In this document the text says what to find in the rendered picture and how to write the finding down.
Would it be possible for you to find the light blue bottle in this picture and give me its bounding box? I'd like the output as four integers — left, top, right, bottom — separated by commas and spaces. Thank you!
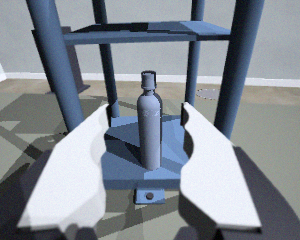
137, 71, 163, 170

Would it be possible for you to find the blue shelving unit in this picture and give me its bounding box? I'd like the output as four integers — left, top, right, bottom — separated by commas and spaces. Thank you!
26, 0, 265, 204

